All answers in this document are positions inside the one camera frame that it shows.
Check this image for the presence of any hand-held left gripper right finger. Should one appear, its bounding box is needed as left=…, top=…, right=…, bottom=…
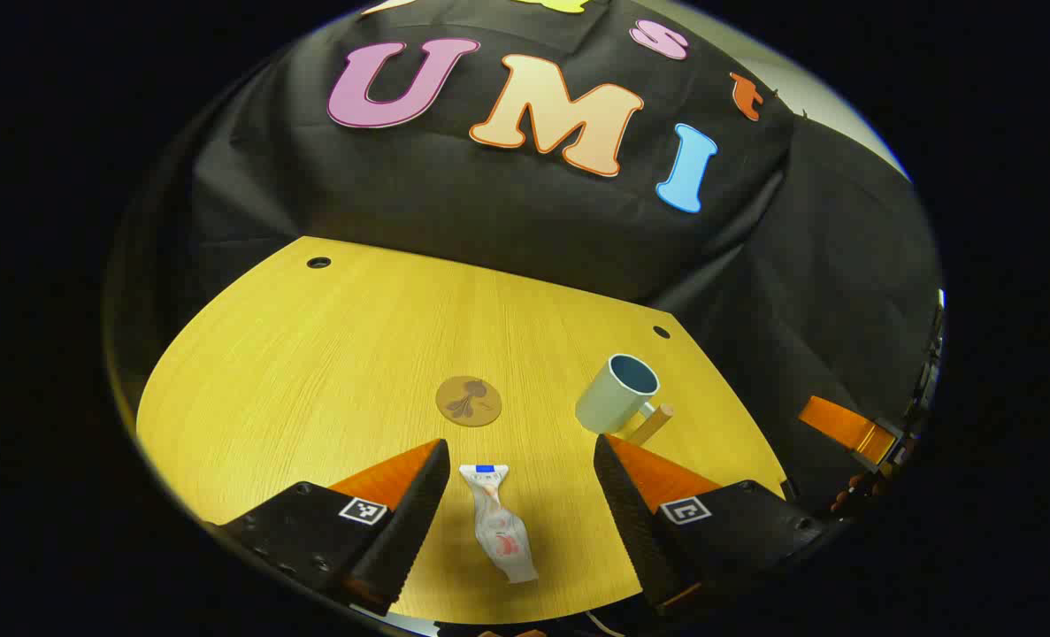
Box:
left=593, top=434, right=831, bottom=618

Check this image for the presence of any light green cup wooden handle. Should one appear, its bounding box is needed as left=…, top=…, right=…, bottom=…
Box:
left=575, top=353, right=675, bottom=446

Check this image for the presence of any yellow wooden desktop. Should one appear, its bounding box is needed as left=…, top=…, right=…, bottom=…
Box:
left=135, top=235, right=791, bottom=625

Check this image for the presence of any black backdrop cloth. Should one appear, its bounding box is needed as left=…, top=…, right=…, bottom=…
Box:
left=104, top=0, right=946, bottom=532

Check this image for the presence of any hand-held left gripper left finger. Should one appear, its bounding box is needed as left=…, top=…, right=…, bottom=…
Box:
left=209, top=438, right=452, bottom=618

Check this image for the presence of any round brown coaster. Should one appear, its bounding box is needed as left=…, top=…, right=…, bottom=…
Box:
left=435, top=375, right=503, bottom=428

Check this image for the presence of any white toothpaste tube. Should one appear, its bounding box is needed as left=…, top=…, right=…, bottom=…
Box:
left=459, top=464, right=540, bottom=585

